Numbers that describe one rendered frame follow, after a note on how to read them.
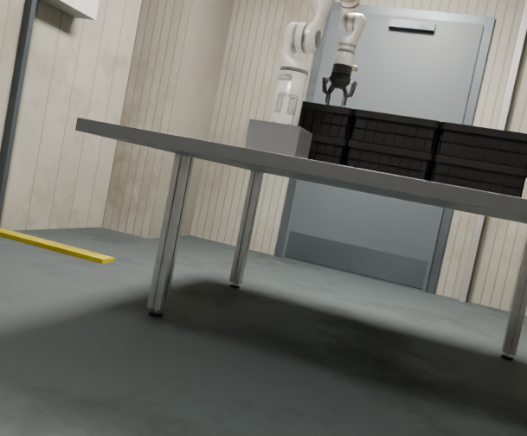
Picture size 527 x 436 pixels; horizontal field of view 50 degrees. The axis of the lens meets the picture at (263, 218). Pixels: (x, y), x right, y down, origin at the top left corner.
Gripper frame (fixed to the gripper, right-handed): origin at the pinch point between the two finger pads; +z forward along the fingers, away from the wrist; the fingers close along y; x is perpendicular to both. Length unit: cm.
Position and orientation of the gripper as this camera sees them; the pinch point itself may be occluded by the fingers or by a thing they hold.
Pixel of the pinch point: (335, 102)
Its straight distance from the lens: 227.4
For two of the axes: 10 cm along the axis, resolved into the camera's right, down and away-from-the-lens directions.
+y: 9.2, 2.0, -3.3
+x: 3.4, 0.0, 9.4
